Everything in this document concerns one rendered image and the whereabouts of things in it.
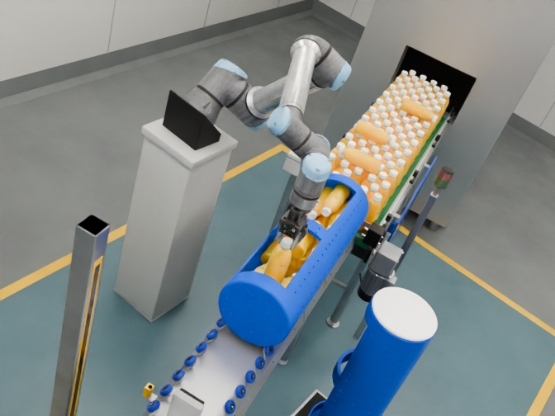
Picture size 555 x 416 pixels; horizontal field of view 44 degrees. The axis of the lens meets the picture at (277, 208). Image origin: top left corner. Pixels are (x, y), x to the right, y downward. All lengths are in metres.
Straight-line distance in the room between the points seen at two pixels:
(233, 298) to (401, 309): 0.74
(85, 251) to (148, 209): 1.65
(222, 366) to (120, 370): 1.16
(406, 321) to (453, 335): 1.70
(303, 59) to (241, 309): 0.92
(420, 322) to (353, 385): 0.41
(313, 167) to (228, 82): 1.10
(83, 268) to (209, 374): 0.83
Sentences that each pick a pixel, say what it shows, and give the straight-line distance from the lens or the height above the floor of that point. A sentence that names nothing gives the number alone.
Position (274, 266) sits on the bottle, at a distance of 2.38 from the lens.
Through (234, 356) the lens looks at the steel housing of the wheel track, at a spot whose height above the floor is 0.93.
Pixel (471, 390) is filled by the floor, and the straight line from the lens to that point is 4.24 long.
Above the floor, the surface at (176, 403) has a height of 1.05.
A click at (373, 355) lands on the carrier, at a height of 0.88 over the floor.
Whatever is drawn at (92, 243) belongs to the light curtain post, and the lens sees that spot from 1.71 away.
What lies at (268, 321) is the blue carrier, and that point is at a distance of 2.43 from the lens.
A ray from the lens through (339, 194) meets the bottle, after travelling 2.96.
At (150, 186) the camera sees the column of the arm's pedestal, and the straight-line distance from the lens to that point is 3.30.
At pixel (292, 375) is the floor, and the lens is 3.77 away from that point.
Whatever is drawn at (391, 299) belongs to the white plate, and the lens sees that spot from 2.84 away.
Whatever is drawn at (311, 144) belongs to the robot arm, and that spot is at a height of 1.73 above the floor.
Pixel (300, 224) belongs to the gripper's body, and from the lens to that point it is 2.22.
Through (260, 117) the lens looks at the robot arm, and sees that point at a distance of 3.10.
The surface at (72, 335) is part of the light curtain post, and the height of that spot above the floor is 1.31.
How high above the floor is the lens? 2.86
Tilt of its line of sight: 37 degrees down
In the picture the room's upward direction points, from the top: 20 degrees clockwise
